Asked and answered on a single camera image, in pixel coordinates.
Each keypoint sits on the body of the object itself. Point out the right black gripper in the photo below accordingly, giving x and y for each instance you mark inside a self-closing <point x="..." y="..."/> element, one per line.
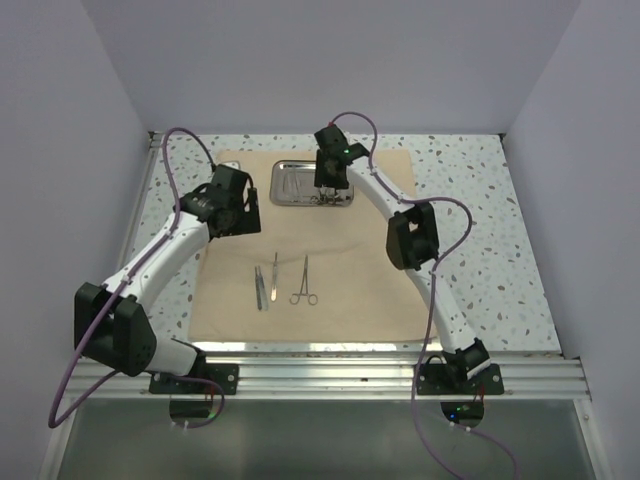
<point x="322" y="178"/>

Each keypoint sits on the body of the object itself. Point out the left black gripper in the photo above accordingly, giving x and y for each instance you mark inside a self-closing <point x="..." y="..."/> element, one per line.
<point x="248" y="220"/>

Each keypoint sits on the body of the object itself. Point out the steel scalpel handle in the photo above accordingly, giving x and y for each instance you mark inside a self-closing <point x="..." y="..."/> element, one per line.
<point x="274" y="278"/>
<point x="262" y="294"/>
<point x="257" y="289"/>

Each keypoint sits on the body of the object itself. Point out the beige surgical drape cloth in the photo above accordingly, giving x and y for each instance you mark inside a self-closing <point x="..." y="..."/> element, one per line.
<point x="361" y="296"/>

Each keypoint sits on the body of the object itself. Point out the steel forceps with ring handles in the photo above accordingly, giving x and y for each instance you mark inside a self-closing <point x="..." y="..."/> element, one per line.
<point x="304" y="292"/>

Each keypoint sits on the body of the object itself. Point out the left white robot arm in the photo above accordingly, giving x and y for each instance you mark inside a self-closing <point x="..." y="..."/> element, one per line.
<point x="111" y="324"/>

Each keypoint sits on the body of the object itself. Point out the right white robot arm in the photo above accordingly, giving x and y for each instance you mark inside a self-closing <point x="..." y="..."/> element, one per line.
<point x="412" y="246"/>

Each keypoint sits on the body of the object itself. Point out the steel instrument tray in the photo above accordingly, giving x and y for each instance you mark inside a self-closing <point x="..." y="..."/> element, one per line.
<point x="281" y="166"/>

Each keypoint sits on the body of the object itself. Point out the instruments pile in tray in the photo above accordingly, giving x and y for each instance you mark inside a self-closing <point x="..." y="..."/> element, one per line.
<point x="297" y="188"/>

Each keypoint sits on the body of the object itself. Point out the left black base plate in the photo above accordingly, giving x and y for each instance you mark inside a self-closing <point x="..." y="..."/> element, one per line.
<point x="195" y="382"/>

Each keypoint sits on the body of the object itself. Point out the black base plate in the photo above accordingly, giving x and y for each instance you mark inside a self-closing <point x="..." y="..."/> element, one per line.
<point x="195" y="382"/>
<point x="435" y="380"/>

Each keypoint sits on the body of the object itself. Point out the aluminium frame rail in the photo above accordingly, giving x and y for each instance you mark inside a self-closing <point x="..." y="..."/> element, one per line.
<point x="390" y="375"/>

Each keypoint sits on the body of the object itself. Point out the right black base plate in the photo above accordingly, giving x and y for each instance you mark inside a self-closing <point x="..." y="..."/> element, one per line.
<point x="435" y="380"/>

